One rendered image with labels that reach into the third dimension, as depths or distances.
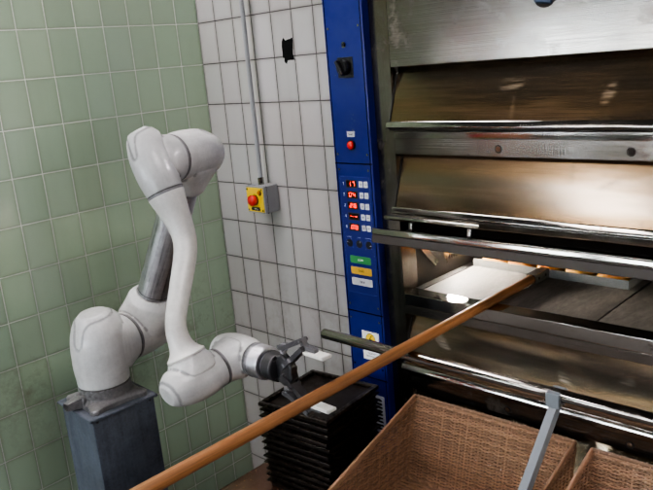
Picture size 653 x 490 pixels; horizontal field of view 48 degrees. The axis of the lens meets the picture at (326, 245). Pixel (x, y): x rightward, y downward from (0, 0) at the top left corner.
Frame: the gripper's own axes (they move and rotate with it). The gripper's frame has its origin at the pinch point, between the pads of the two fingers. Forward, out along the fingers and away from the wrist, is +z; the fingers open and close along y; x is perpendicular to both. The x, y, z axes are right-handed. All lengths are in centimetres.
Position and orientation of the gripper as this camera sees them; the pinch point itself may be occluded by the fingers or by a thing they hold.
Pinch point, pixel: (326, 383)
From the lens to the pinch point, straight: 175.9
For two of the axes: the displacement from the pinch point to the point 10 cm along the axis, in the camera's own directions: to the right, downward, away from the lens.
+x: -6.9, 2.4, -6.8
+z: 7.1, 1.1, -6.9
